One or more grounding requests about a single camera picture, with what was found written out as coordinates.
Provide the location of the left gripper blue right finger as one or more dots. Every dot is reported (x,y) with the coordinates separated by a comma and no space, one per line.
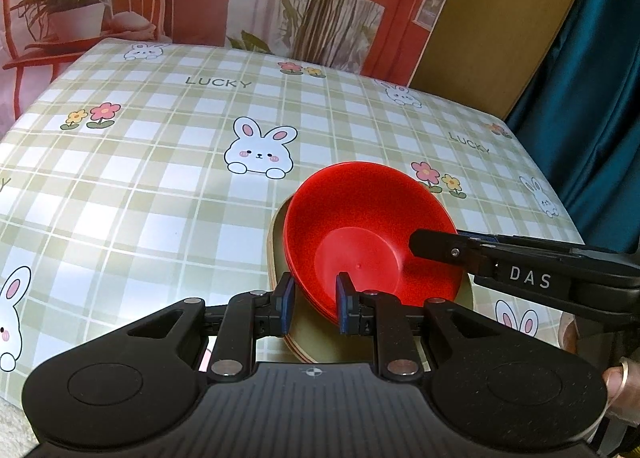
(389,323)

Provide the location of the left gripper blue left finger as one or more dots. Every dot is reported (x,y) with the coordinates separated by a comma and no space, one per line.
(246,318)

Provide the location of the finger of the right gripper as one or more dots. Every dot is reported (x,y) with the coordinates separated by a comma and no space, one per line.
(488,238)
(455,249)

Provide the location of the green plastic plate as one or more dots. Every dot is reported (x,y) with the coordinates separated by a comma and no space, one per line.
(312,337)

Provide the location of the red plastic bowl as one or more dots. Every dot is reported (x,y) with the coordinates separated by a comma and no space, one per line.
(357,217)

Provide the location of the person's right hand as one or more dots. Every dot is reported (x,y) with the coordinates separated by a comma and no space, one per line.
(596,347)

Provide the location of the teal curtain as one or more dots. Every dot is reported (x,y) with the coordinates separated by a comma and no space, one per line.
(579,120)

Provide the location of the checkered bunny tablecloth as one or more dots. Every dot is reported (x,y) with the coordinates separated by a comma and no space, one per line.
(147,173)

